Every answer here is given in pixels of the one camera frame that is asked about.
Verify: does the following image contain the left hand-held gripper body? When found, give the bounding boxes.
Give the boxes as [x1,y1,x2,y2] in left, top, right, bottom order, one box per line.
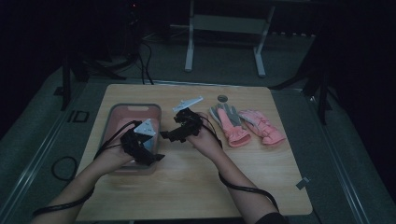
[120,118,157,166]

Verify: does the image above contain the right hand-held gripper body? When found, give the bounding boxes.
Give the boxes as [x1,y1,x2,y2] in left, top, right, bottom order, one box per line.
[172,95,205,143]

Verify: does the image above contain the pink basin with grey rim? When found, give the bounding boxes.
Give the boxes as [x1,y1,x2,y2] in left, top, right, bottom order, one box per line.
[98,103,163,176]

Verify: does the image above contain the person's left hand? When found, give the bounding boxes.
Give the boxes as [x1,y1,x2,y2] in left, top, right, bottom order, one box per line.
[95,144,138,174]

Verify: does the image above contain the person's right hand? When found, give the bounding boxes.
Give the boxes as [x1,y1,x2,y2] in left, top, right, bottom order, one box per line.
[186,116,223,160]

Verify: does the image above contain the pink glove with grey palm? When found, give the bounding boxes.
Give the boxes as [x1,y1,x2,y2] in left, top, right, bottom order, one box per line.
[208,103,252,148]

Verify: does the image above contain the pink padded glove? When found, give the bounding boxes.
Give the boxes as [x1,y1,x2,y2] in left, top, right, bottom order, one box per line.
[237,108,288,147]

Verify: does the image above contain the white metal stand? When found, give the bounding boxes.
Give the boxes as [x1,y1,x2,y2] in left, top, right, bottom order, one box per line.
[184,0,276,78]

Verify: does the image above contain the black tripod with red light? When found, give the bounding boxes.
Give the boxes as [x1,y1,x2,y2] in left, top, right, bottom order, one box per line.
[81,0,145,80]

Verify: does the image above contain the person's dark sleeve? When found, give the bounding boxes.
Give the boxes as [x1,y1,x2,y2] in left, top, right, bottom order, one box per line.
[255,211,290,224]

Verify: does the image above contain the grey tape piece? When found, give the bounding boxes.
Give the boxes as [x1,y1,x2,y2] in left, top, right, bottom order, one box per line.
[295,176,311,190]

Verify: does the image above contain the black stand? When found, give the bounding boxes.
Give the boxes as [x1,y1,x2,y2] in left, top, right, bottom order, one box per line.
[270,31,334,126]

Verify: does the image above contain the black floor cables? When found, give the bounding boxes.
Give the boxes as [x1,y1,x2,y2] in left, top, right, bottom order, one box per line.
[136,40,155,86]

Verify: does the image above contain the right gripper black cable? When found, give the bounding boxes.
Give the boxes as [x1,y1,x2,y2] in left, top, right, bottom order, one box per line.
[199,112,280,213]

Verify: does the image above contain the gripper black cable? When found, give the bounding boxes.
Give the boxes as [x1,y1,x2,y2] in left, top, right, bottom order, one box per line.
[32,119,143,218]
[199,112,280,213]

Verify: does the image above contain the black cable loop on floor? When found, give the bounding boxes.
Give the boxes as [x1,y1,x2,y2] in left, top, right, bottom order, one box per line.
[50,156,79,183]

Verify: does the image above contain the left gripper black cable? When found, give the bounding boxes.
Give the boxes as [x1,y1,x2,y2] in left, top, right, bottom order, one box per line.
[32,119,143,218]

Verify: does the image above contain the black stand post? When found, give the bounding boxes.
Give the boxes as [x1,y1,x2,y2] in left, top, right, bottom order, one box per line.
[53,54,73,112]

